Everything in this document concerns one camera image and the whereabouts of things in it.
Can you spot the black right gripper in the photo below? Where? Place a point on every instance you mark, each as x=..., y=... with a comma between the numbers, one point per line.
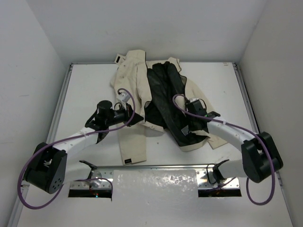
x=191, y=127

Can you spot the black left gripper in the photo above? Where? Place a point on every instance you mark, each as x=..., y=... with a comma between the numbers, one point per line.
x=129, y=114

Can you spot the beige jacket with black lining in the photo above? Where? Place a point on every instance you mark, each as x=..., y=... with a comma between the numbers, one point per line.
x=153, y=85

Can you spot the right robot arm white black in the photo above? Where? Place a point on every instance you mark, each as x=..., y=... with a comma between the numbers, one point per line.
x=260, y=157

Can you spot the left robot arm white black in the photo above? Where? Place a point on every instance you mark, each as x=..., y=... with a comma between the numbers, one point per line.
x=48, y=169

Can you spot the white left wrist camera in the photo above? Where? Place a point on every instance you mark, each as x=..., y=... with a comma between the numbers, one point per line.
x=123, y=97

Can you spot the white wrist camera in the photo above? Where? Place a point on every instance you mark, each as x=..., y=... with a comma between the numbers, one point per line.
x=123, y=97
x=193, y=99

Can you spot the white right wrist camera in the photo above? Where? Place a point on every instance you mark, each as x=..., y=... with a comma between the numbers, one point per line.
x=193, y=99

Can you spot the silver front mounting rail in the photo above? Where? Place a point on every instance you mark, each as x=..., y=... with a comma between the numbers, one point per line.
x=202, y=175

